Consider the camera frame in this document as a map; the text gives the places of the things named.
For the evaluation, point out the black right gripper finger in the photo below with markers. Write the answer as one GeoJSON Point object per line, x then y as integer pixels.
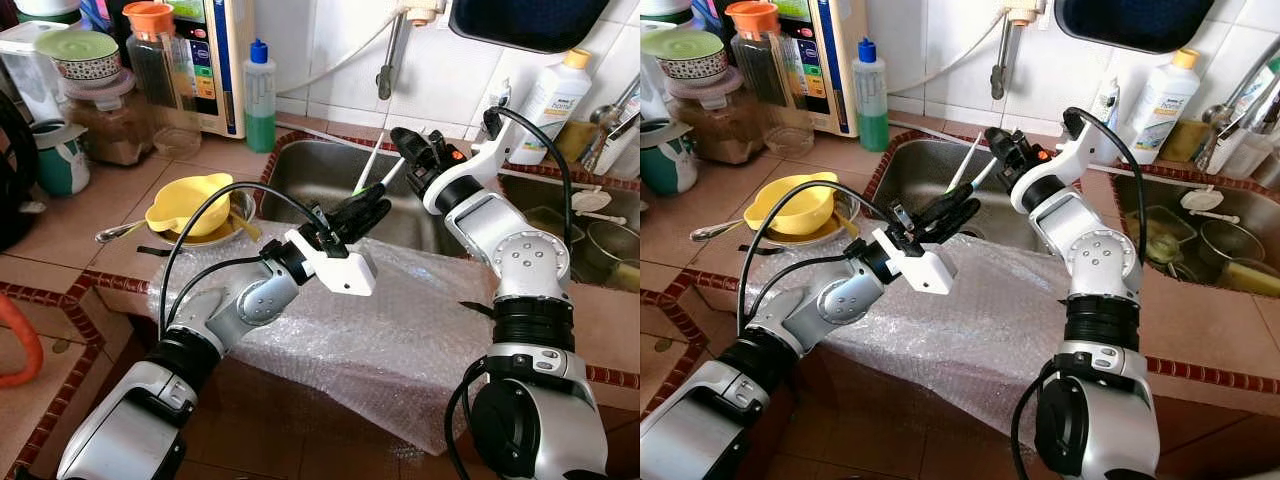
{"type": "Point", "coordinates": [1003, 140]}
{"type": "Point", "coordinates": [416, 174]}
{"type": "Point", "coordinates": [1003, 173]}
{"type": "Point", "coordinates": [412, 141]}

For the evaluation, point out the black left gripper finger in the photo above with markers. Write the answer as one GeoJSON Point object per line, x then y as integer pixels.
{"type": "Point", "coordinates": [952, 200]}
{"type": "Point", "coordinates": [366, 199]}
{"type": "Point", "coordinates": [372, 220]}
{"type": "Point", "coordinates": [958, 220]}

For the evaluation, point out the shallow steel bowl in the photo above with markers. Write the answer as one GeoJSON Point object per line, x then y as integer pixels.
{"type": "Point", "coordinates": [215, 240]}
{"type": "Point", "coordinates": [820, 238]}

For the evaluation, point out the steel spoon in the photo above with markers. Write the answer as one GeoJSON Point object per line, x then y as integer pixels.
{"type": "Point", "coordinates": [710, 231]}
{"type": "Point", "coordinates": [115, 232]}

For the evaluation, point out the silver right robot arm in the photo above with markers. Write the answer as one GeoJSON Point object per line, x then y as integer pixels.
{"type": "Point", "coordinates": [515, 255]}
{"type": "Point", "coordinates": [1100, 260]}

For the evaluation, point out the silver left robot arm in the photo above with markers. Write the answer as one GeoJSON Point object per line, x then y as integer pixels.
{"type": "Point", "coordinates": [815, 305]}
{"type": "Point", "coordinates": [225, 310]}

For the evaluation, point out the stainless steel sink basin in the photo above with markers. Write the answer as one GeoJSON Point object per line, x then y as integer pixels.
{"type": "Point", "coordinates": [310, 180]}
{"type": "Point", "coordinates": [910, 180]}
{"type": "Point", "coordinates": [540, 195]}
{"type": "Point", "coordinates": [1140, 190]}

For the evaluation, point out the steel faucet spout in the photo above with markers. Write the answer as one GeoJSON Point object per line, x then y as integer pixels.
{"type": "Point", "coordinates": [390, 60]}
{"type": "Point", "coordinates": [1002, 60]}

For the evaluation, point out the small white spray bottle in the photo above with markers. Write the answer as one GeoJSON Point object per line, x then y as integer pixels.
{"type": "Point", "coordinates": [500, 100]}
{"type": "Point", "coordinates": [1105, 110]}

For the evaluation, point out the clear bubble wrap sheet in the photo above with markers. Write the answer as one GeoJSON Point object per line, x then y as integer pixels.
{"type": "Point", "coordinates": [960, 330]}
{"type": "Point", "coordinates": [400, 330]}

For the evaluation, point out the white detergent bottle orange cap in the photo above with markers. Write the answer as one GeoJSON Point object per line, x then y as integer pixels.
{"type": "Point", "coordinates": [1160, 110]}
{"type": "Point", "coordinates": [545, 110]}

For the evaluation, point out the green soap bottle blue cap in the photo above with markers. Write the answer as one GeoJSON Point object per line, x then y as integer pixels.
{"type": "Point", "coordinates": [871, 120]}
{"type": "Point", "coordinates": [260, 120]}

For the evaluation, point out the clear glass container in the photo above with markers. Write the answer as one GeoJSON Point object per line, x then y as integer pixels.
{"type": "Point", "coordinates": [548, 222]}
{"type": "Point", "coordinates": [1168, 240]}

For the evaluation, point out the beige faucet diverter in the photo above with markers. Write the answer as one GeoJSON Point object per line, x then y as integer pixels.
{"type": "Point", "coordinates": [425, 12]}
{"type": "Point", "coordinates": [1025, 12]}

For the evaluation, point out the yellow sponge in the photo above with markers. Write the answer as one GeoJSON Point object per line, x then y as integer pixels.
{"type": "Point", "coordinates": [575, 142]}
{"type": "Point", "coordinates": [1183, 142]}

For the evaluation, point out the long black strip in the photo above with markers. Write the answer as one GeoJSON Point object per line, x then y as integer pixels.
{"type": "Point", "coordinates": [480, 310]}

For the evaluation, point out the steel ladle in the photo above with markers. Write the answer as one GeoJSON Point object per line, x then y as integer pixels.
{"type": "Point", "coordinates": [603, 115]}
{"type": "Point", "coordinates": [1215, 113]}

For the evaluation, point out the black hanging pan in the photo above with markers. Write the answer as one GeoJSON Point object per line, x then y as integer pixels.
{"type": "Point", "coordinates": [530, 20]}
{"type": "Point", "coordinates": [1135, 20]}

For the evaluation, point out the short black strip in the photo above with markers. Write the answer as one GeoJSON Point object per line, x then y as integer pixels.
{"type": "Point", "coordinates": [752, 250]}
{"type": "Point", "coordinates": [155, 251]}

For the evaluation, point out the beige water ionizer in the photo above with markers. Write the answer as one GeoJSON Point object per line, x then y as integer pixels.
{"type": "Point", "coordinates": [835, 70]}
{"type": "Point", "coordinates": [225, 70]}

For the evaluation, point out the white utensil holder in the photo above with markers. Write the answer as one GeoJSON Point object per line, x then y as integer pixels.
{"type": "Point", "coordinates": [620, 155]}
{"type": "Point", "coordinates": [1240, 155]}

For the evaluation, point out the steel pot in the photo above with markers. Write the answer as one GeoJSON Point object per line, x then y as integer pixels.
{"type": "Point", "coordinates": [1230, 240]}
{"type": "Point", "coordinates": [610, 240]}

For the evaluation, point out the yellow-filled container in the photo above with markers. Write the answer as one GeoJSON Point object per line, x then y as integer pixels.
{"type": "Point", "coordinates": [1250, 278]}
{"type": "Point", "coordinates": [622, 277]}

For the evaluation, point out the clear container white lid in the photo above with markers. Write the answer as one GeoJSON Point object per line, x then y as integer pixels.
{"type": "Point", "coordinates": [25, 70]}
{"type": "Point", "coordinates": [648, 90]}

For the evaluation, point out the glass pitcher orange lid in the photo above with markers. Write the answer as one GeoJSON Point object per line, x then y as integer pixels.
{"type": "Point", "coordinates": [765, 70]}
{"type": "Point", "coordinates": [155, 70]}

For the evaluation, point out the teal mug white lid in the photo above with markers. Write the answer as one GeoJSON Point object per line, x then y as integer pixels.
{"type": "Point", "coordinates": [60, 165]}
{"type": "Point", "coordinates": [668, 165]}

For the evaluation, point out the brown-filled jar pink lid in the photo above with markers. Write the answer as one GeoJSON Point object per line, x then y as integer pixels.
{"type": "Point", "coordinates": [715, 130]}
{"type": "Point", "coordinates": [105, 130]}

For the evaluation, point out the patterned bowl green lid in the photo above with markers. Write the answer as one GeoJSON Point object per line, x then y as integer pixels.
{"type": "Point", "coordinates": [80, 48]}
{"type": "Point", "coordinates": [685, 46]}

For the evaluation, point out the white jar green base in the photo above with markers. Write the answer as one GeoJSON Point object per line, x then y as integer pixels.
{"type": "Point", "coordinates": [665, 8]}
{"type": "Point", "coordinates": [45, 8]}

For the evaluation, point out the black kettle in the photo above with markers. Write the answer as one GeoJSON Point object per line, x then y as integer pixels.
{"type": "Point", "coordinates": [12, 180]}

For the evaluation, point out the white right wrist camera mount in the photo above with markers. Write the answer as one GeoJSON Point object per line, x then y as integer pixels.
{"type": "Point", "coordinates": [1065, 160]}
{"type": "Point", "coordinates": [485, 160]}

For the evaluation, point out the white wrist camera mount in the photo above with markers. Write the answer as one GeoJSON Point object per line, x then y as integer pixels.
{"type": "Point", "coordinates": [925, 268]}
{"type": "Point", "coordinates": [1065, 160]}
{"type": "Point", "coordinates": [485, 160]}
{"type": "Point", "coordinates": [340, 268]}

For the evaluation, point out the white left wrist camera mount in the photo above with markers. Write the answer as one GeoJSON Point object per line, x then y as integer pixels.
{"type": "Point", "coordinates": [340, 268]}
{"type": "Point", "coordinates": [925, 268]}

